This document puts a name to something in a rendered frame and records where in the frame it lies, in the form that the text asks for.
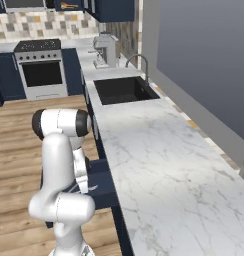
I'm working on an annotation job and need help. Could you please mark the silver microwave oven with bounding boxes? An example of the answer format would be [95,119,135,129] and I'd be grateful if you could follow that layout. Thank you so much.
[1,0,48,13]

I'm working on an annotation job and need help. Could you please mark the grey curved tap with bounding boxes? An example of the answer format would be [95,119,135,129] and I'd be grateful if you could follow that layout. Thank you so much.
[124,53,151,85]

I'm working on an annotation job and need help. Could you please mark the silver oven range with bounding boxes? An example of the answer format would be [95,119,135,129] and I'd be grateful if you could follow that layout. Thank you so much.
[13,38,69,102]

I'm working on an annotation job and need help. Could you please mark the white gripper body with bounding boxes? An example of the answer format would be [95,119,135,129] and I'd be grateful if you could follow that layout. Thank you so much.
[75,165,91,195]

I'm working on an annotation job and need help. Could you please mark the navy open wall cabinet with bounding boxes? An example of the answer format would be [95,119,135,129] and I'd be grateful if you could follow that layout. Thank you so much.
[53,0,85,13]

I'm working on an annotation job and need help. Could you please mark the grey cabinet handle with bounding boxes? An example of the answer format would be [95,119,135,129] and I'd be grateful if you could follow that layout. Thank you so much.
[83,84,91,105]
[91,114,100,142]

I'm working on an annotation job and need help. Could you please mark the navy counter base cabinets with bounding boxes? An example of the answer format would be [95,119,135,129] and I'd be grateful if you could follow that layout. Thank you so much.
[79,68,136,256]

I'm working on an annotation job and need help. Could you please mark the navy wall cabinets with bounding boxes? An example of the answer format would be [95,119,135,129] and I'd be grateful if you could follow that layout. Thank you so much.
[83,0,136,24]

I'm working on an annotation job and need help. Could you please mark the black sink basin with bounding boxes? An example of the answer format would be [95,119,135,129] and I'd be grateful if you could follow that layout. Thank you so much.
[92,75,161,106]

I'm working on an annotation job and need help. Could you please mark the silver coffee machine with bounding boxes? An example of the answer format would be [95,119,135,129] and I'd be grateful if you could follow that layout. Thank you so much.
[87,32,121,70]

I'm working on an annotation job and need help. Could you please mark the navy narrow base cabinet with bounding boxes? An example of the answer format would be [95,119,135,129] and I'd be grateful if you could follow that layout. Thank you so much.
[61,47,85,97]

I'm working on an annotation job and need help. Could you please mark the navy open drawer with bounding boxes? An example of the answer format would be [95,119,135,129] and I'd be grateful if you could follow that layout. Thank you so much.
[40,158,119,230]

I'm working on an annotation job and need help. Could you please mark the wooden spoon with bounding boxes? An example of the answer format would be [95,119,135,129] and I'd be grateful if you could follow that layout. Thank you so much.
[60,2,79,10]

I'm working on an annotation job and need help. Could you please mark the silver utensil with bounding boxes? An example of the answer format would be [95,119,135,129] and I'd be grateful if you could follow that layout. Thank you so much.
[67,184,99,194]

